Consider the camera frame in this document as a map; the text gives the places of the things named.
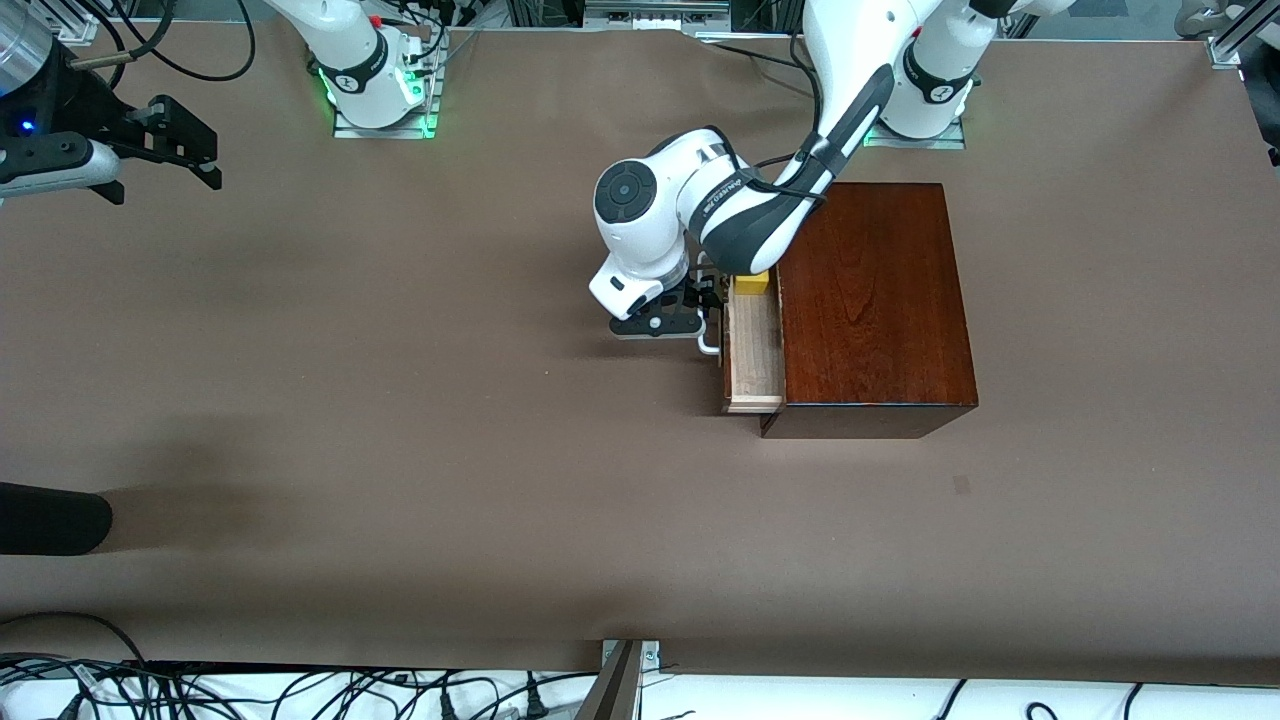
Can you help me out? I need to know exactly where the aluminium corner bracket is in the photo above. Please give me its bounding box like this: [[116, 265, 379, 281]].
[[600, 640, 661, 673]]

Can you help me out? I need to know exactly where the black base cable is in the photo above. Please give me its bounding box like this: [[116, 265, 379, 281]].
[[712, 40, 813, 75]]

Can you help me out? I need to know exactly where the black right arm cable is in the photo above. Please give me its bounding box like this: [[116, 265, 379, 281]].
[[68, 0, 257, 83], [95, 0, 181, 61]]

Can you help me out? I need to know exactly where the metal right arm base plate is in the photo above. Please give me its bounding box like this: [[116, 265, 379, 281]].
[[333, 45, 446, 141]]

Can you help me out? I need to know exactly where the dark brown wooden cabinet box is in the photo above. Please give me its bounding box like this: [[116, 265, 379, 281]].
[[760, 182, 979, 439]]

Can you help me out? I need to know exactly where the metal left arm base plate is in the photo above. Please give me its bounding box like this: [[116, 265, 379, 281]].
[[862, 115, 967, 151]]

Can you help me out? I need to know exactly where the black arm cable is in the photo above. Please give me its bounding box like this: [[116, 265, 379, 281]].
[[715, 125, 836, 201], [68, 0, 257, 83], [95, 0, 181, 61]]

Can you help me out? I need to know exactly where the brown paper table cover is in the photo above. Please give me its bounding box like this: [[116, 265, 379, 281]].
[[0, 20, 1280, 686]]

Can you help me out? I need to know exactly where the black arched cable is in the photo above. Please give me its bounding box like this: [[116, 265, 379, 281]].
[[0, 611, 149, 666]]

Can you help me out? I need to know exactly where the black cylinder object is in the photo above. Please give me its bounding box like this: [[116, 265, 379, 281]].
[[0, 482, 113, 556]]

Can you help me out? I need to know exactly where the aluminium profile corner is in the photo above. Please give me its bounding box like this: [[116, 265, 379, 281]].
[[50, 0, 101, 43], [1208, 0, 1280, 69]]

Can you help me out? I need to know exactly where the light wood drawer white handle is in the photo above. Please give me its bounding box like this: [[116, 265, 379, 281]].
[[697, 265, 787, 416]]

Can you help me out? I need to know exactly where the dark grey metal beam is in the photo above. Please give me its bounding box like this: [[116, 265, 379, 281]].
[[575, 640, 643, 720]]

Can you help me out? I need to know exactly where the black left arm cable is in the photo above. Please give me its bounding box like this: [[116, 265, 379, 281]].
[[715, 125, 836, 201]]

